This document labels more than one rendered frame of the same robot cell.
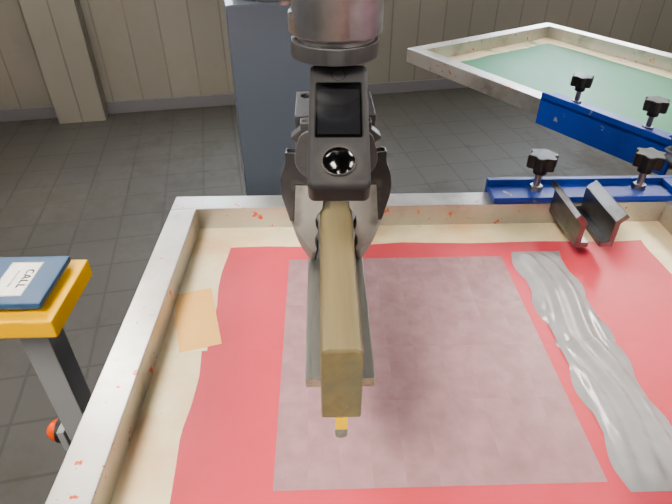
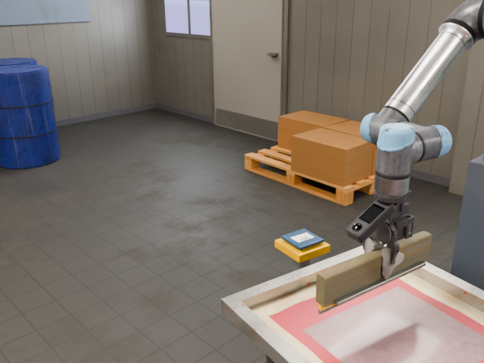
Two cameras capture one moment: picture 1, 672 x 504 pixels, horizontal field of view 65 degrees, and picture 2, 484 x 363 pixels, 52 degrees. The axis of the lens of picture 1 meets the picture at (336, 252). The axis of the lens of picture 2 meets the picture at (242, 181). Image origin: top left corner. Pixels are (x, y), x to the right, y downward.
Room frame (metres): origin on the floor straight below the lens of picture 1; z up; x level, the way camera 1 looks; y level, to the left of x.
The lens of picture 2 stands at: (-0.39, -0.71, 1.72)
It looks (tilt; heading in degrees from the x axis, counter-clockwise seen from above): 21 degrees down; 59
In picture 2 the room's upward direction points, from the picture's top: straight up
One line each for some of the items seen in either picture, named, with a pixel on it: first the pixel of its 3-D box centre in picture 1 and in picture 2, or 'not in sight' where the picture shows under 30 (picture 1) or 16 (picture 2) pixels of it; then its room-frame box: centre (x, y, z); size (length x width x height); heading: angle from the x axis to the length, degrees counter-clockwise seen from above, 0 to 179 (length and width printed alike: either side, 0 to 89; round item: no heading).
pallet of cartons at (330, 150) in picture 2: not in sight; (320, 151); (2.69, 2.84, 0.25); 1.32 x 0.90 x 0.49; 102
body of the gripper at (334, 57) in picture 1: (334, 106); (390, 215); (0.45, 0.00, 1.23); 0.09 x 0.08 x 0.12; 2
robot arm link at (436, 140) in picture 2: not in sight; (419, 142); (0.55, 0.02, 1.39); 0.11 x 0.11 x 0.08; 0
